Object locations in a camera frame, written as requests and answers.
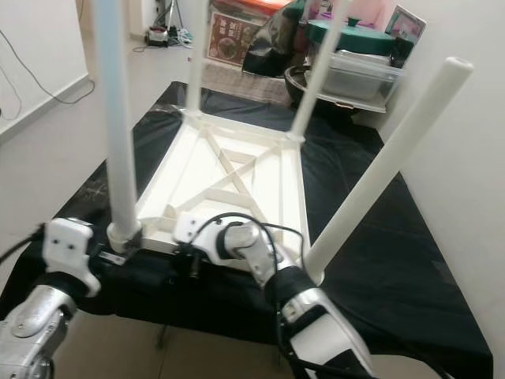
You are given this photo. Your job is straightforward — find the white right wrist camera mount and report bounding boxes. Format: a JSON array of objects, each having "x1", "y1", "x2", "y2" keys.
[{"x1": 174, "y1": 212, "x2": 226, "y2": 250}]

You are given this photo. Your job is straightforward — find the pink storage box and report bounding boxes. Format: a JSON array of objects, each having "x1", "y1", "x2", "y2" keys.
[{"x1": 324, "y1": 0, "x2": 387, "y2": 24}]

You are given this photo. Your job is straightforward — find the beige cloth covered bench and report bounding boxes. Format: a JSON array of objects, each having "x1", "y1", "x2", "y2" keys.
[{"x1": 201, "y1": 62, "x2": 293, "y2": 103}]

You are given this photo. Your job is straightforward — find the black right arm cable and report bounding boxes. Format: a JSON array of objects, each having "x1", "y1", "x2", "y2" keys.
[{"x1": 201, "y1": 212, "x2": 455, "y2": 379}]

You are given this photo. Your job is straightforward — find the black wok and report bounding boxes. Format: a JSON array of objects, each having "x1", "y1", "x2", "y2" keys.
[{"x1": 284, "y1": 65, "x2": 344, "y2": 107}]

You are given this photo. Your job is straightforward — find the white plastic tabletop panel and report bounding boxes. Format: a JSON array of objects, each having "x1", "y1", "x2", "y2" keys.
[{"x1": 136, "y1": 111, "x2": 312, "y2": 265}]

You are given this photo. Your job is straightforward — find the black bag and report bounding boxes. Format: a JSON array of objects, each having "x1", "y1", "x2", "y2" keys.
[{"x1": 241, "y1": 4, "x2": 309, "y2": 78}]

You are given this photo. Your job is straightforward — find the clear plastic container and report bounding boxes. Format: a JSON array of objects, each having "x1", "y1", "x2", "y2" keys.
[{"x1": 308, "y1": 49, "x2": 405, "y2": 113}]

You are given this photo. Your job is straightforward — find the green pot lid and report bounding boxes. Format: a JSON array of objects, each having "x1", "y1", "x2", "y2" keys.
[{"x1": 308, "y1": 17, "x2": 395, "y2": 54}]

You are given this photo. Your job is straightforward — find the black table cloth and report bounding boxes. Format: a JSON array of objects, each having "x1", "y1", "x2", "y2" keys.
[{"x1": 0, "y1": 83, "x2": 494, "y2": 379}]

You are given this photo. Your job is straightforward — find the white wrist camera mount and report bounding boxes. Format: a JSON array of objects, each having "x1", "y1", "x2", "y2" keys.
[
  {"x1": 174, "y1": 212, "x2": 226, "y2": 250},
  {"x1": 43, "y1": 217, "x2": 102, "y2": 297}
]

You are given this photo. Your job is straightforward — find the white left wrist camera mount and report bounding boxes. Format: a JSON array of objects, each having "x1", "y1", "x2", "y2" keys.
[{"x1": 43, "y1": 217, "x2": 102, "y2": 297}]

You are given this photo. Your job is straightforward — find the thin black loose cable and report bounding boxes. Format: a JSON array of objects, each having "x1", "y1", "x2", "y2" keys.
[{"x1": 0, "y1": 30, "x2": 92, "y2": 107}]

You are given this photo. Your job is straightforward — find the orange lid storage box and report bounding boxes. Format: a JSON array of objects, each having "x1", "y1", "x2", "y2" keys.
[{"x1": 205, "y1": 0, "x2": 285, "y2": 68}]

